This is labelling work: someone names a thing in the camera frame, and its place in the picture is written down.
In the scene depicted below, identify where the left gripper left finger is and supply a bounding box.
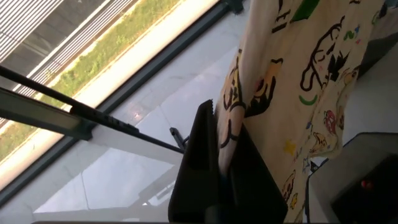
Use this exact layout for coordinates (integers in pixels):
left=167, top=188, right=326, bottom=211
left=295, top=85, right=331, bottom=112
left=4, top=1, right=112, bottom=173
left=168, top=99, right=223, bottom=223

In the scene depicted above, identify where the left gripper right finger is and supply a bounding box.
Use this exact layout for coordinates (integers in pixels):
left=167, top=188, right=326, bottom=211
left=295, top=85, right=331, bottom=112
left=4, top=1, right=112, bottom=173
left=228, top=124, right=289, bottom=223

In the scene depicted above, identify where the cream printed garment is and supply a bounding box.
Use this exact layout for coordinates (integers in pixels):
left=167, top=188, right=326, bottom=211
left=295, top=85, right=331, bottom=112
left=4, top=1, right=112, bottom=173
left=214, top=0, right=398, bottom=223

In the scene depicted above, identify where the black clothes rack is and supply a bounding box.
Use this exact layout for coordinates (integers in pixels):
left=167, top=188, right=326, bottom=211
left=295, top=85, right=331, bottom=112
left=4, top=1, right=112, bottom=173
left=0, top=64, right=191, bottom=155

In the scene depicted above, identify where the window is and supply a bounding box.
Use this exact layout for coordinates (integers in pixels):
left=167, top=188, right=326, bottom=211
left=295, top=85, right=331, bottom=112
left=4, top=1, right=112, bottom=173
left=0, top=0, right=246, bottom=208

